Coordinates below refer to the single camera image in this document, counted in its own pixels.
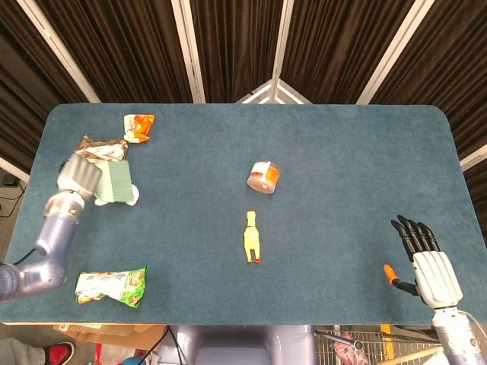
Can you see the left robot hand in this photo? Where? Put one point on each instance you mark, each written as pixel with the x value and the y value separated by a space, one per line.
pixel 80 176

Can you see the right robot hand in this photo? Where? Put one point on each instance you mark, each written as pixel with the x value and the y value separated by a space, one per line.
pixel 435 273

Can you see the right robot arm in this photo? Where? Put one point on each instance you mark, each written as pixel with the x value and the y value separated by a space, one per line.
pixel 456 334

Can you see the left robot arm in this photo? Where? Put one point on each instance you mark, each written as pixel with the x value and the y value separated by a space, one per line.
pixel 53 243

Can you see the yellow rubber chicken toy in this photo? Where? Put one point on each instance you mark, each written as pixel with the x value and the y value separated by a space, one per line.
pixel 252 237

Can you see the red and white snack wrapper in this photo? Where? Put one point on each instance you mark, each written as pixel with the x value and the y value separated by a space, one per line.
pixel 106 150

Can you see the orange and white snack packet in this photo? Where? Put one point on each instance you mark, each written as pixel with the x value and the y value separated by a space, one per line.
pixel 139 127

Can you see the wooden stick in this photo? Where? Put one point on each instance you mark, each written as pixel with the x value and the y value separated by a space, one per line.
pixel 418 355

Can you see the green snack bag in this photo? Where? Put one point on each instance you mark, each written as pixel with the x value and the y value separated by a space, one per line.
pixel 114 285

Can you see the brown cardboard box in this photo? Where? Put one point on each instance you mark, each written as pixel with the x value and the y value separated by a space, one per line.
pixel 114 334

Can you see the blue table cloth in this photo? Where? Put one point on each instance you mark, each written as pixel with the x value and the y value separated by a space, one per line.
pixel 323 152

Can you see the red and black shoe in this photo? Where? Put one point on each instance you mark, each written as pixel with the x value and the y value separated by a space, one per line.
pixel 61 353

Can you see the clear jar of rubber bands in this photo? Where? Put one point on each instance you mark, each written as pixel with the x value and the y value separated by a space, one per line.
pixel 264 178

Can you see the grey trouser leg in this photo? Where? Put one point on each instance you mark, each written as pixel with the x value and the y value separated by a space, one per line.
pixel 19 353

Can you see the dark brown curtain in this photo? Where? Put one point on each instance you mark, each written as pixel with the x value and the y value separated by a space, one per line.
pixel 236 38

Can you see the purple robot torso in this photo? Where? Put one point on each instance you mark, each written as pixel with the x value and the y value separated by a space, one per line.
pixel 236 350

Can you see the white frame post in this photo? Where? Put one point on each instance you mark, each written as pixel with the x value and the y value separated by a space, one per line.
pixel 283 38
pixel 475 156
pixel 60 49
pixel 396 49
pixel 11 167
pixel 189 49

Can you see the white triangular frame foot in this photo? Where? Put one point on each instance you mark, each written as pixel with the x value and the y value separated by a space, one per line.
pixel 254 92

